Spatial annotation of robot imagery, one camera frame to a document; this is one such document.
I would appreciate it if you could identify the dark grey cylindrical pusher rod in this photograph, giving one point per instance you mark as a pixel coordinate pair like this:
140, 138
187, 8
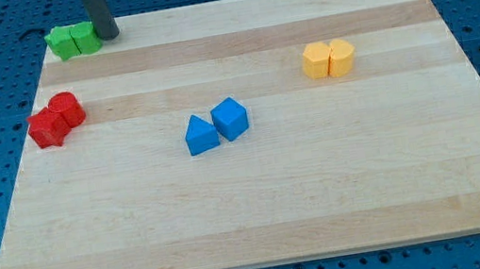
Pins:
102, 19

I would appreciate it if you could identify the blue triangle block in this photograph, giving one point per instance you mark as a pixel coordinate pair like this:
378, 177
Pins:
201, 136

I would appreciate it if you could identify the green cylinder block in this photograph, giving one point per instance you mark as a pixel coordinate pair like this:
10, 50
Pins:
85, 38

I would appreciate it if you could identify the red cylinder block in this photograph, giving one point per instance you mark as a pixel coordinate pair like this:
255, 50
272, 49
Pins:
67, 106

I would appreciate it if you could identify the yellow hexagon block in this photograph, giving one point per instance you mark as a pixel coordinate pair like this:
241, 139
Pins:
316, 59

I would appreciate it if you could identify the green star block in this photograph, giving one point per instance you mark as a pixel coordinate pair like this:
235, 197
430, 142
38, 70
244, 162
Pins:
62, 43

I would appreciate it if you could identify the yellow heart block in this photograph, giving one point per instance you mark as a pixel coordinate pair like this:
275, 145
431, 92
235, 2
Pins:
342, 54

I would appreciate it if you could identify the light wooden board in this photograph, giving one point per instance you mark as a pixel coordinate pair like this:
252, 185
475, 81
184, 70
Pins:
386, 155

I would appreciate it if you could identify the red star block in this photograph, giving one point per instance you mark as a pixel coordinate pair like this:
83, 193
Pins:
48, 128

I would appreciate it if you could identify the blue cube block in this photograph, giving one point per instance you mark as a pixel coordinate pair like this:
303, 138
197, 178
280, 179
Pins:
230, 118

